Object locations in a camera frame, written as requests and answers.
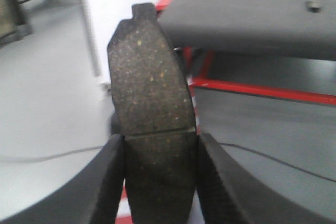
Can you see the brake pad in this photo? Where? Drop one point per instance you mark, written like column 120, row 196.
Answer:
column 155, row 109
column 313, row 6

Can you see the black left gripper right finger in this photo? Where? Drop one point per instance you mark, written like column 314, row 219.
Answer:
column 228, row 193

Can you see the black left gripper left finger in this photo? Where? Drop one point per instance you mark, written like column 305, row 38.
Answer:
column 92, row 196

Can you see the red conveyor side rail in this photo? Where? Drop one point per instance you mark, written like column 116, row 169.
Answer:
column 232, row 91

